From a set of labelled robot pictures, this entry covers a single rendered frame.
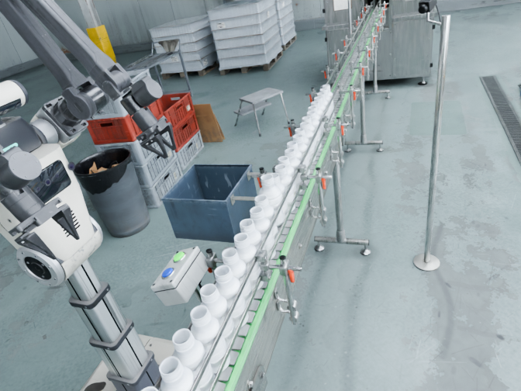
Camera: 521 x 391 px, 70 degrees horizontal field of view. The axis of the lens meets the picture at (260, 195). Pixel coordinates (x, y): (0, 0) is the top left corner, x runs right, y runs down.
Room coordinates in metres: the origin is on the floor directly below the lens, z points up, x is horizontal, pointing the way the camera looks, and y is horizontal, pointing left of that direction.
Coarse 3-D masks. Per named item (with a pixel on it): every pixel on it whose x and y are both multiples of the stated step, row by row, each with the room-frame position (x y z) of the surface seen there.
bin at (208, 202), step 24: (192, 168) 1.68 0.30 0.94; (216, 168) 1.65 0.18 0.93; (240, 168) 1.59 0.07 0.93; (168, 192) 1.47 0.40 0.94; (192, 192) 1.62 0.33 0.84; (216, 192) 1.66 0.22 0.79; (240, 192) 1.42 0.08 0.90; (168, 216) 1.42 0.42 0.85; (192, 216) 1.37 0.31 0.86; (216, 216) 1.32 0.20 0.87; (240, 216) 1.38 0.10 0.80; (216, 240) 1.33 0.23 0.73
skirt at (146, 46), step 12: (456, 0) 9.42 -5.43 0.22; (468, 0) 9.31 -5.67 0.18; (480, 0) 9.21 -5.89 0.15; (492, 0) 9.11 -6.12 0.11; (504, 0) 9.01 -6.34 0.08; (516, 0) 8.91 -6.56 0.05; (300, 24) 10.99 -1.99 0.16; (312, 24) 10.85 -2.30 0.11; (324, 24) 10.72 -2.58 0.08; (120, 48) 13.52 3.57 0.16; (132, 48) 13.34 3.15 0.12; (144, 48) 13.14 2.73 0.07; (72, 60) 14.41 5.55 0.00
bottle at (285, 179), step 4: (280, 164) 1.09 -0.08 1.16; (284, 164) 1.09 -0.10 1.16; (276, 168) 1.07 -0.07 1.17; (280, 168) 1.09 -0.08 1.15; (284, 168) 1.06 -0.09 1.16; (276, 172) 1.07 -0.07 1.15; (280, 172) 1.06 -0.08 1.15; (284, 172) 1.06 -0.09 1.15; (280, 176) 1.06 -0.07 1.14; (284, 176) 1.06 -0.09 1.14; (288, 176) 1.07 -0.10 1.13; (284, 180) 1.05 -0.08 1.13; (288, 180) 1.06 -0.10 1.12; (284, 184) 1.05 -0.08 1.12; (288, 184) 1.05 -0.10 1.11; (292, 188) 1.07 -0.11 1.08; (292, 192) 1.06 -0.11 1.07; (288, 196) 1.05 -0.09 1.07; (292, 196) 1.06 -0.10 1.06; (288, 200) 1.05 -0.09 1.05; (292, 200) 1.05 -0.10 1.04; (288, 204) 1.05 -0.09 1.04; (288, 208) 1.05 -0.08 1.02; (292, 208) 1.05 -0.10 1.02
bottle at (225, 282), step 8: (216, 272) 0.65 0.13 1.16; (224, 272) 0.66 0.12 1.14; (216, 280) 0.63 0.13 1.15; (224, 280) 0.62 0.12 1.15; (232, 280) 0.63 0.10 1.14; (224, 288) 0.62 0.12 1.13; (232, 288) 0.62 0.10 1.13; (224, 296) 0.61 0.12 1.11; (232, 296) 0.61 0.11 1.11; (240, 296) 0.63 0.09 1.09; (240, 304) 0.62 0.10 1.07; (240, 312) 0.62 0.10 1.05
